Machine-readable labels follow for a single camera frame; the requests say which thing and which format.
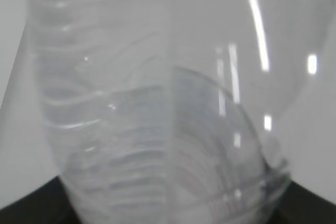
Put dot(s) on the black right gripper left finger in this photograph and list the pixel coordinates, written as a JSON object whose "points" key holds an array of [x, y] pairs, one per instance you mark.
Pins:
{"points": [[47, 204]]}

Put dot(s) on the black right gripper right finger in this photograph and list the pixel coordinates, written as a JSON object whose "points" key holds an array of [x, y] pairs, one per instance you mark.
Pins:
{"points": [[300, 206]]}

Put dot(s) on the Nongfu Spring water bottle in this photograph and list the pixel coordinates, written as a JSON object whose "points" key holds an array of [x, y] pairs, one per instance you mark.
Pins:
{"points": [[169, 111]]}

